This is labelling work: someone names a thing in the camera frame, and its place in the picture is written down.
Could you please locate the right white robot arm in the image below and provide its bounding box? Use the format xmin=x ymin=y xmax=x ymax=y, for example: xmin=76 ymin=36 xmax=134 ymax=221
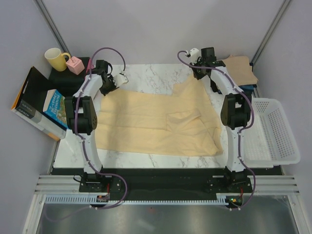
xmin=189 ymin=47 xmax=254 ymax=192

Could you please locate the white plastic basket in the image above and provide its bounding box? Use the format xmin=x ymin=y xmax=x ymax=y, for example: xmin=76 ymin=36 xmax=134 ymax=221
xmin=244 ymin=98 xmax=300 ymax=168

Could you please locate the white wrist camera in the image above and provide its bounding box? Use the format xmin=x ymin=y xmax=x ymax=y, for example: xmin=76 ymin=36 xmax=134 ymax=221
xmin=187 ymin=48 xmax=201 ymax=61
xmin=113 ymin=73 xmax=129 ymax=87

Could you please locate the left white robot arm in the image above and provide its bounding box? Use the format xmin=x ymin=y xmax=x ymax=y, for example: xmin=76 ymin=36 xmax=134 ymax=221
xmin=65 ymin=60 xmax=114 ymax=193

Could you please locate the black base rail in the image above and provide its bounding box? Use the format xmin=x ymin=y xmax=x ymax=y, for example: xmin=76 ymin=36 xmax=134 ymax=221
xmin=51 ymin=167 xmax=285 ymax=202

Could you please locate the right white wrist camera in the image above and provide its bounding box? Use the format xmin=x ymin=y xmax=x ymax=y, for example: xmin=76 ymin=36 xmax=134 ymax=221
xmin=187 ymin=48 xmax=201 ymax=61

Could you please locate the aluminium frame post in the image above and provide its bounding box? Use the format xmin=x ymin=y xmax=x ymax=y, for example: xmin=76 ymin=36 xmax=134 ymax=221
xmin=251 ymin=0 xmax=293 ymax=65
xmin=34 ymin=0 xmax=70 ymax=53

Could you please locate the right aluminium frame post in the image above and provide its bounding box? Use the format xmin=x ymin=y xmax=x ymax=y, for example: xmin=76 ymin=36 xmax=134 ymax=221
xmin=251 ymin=0 xmax=293 ymax=65

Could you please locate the pink cube block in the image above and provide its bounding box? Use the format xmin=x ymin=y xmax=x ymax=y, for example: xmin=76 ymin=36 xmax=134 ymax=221
xmin=66 ymin=56 xmax=85 ymax=75

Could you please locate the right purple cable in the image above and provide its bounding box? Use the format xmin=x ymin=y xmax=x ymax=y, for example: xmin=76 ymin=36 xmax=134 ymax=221
xmin=176 ymin=50 xmax=256 ymax=193

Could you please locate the purple cable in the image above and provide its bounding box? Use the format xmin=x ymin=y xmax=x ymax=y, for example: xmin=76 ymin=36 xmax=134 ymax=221
xmin=176 ymin=50 xmax=256 ymax=193
xmin=73 ymin=47 xmax=128 ymax=195

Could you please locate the blue paperback book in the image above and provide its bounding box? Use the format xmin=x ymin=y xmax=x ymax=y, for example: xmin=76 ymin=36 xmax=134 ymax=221
xmin=43 ymin=89 xmax=68 ymax=129

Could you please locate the yellow mug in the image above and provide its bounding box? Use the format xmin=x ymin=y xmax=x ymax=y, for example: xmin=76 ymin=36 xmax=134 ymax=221
xmin=44 ymin=48 xmax=71 ymax=72

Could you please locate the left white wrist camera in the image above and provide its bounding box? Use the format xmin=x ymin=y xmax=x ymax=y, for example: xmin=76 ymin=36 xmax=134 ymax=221
xmin=113 ymin=73 xmax=129 ymax=87

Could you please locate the cream yellow t shirt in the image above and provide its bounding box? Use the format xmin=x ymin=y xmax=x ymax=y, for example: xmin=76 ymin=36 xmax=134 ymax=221
xmin=95 ymin=76 xmax=223 ymax=157

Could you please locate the left aluminium frame post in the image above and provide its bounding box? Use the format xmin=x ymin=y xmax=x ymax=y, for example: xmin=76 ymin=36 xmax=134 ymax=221
xmin=34 ymin=0 xmax=70 ymax=53

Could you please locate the folded tan t shirt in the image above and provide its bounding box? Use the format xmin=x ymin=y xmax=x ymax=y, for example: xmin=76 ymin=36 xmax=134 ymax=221
xmin=222 ymin=56 xmax=258 ymax=86

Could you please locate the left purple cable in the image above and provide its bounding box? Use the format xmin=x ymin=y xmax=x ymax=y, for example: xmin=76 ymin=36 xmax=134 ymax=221
xmin=73 ymin=47 xmax=128 ymax=195

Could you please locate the black and pink box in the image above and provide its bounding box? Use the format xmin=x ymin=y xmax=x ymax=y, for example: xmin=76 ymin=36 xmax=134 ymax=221
xmin=48 ymin=57 xmax=90 ymax=97

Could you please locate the black orange file folder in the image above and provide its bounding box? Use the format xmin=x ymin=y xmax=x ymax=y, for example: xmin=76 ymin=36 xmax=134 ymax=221
xmin=11 ymin=66 xmax=66 ymax=141

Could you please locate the white cable duct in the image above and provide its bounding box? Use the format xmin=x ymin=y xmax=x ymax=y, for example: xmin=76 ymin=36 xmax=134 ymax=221
xmin=44 ymin=194 xmax=233 ymax=205

